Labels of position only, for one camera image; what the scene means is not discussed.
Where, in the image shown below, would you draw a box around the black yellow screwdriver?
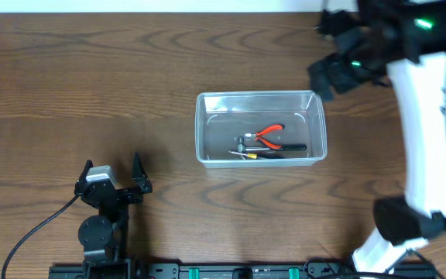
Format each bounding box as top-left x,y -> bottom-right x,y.
229,150 -> 283,160

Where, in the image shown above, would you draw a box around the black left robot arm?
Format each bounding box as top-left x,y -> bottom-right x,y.
74,153 -> 153,278

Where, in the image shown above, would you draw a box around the red handled pliers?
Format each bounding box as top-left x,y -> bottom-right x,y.
244,124 -> 284,151

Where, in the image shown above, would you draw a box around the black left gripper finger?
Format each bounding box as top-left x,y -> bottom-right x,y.
132,152 -> 149,188
77,160 -> 93,183

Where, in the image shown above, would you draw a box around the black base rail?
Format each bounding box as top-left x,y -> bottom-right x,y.
48,260 -> 438,279

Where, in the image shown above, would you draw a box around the clear plastic storage container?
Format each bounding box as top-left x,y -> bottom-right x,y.
195,91 -> 328,168

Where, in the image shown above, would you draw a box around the small hammer black handle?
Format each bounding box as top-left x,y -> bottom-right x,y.
237,136 -> 307,153

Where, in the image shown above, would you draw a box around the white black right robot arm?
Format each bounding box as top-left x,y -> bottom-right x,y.
308,1 -> 446,278

